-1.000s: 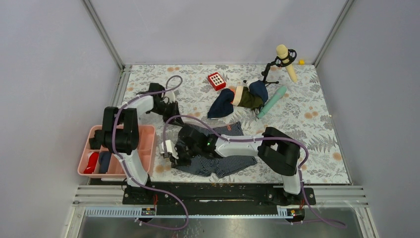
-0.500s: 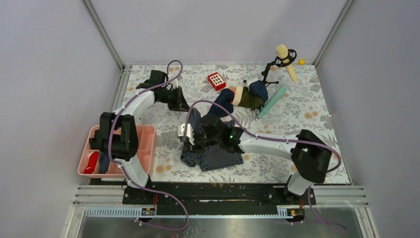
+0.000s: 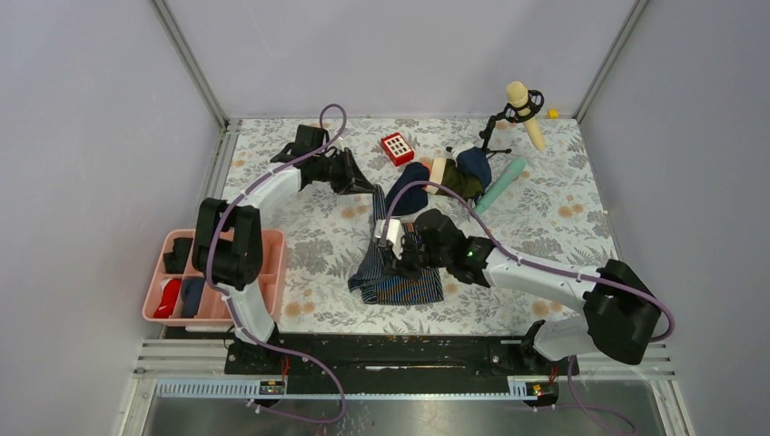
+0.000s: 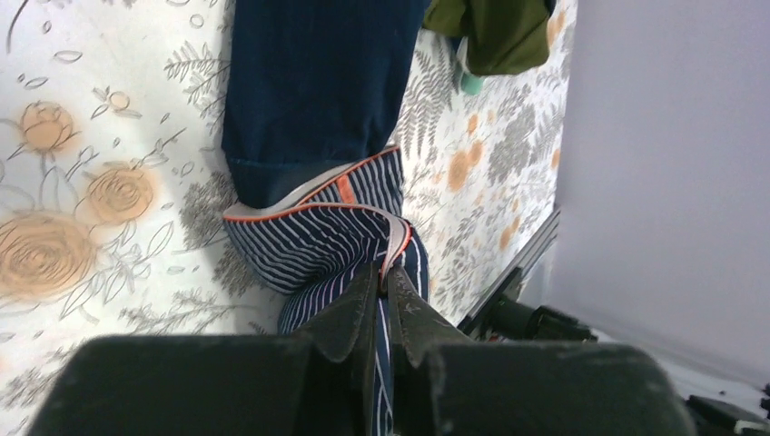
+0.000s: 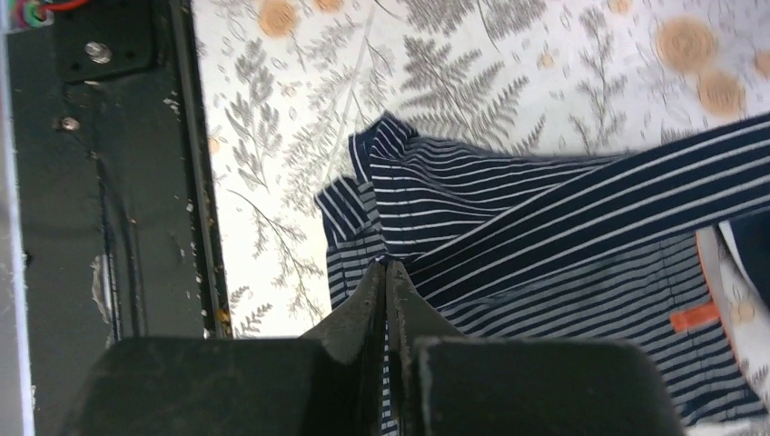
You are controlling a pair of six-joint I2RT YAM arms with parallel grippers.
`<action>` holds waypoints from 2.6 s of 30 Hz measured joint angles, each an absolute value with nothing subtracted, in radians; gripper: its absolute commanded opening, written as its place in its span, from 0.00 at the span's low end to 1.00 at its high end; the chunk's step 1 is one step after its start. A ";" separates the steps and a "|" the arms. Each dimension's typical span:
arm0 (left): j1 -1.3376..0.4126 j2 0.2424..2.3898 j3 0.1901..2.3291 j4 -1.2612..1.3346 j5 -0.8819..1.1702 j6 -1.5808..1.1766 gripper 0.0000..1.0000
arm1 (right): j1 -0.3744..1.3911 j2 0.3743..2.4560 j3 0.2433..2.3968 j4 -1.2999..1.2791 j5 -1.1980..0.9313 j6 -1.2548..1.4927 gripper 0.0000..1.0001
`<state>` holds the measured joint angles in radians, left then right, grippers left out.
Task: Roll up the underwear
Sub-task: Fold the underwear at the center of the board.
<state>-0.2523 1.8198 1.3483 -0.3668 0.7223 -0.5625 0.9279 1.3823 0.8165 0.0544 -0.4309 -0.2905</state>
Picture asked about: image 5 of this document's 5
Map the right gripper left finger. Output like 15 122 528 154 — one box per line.
301 262 386 435

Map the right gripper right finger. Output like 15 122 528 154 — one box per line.
386 261 462 435

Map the navy striped underwear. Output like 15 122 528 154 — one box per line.
316 114 769 426

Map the floral table mat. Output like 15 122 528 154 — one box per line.
191 0 770 436

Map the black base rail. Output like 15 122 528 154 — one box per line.
1 1 227 435

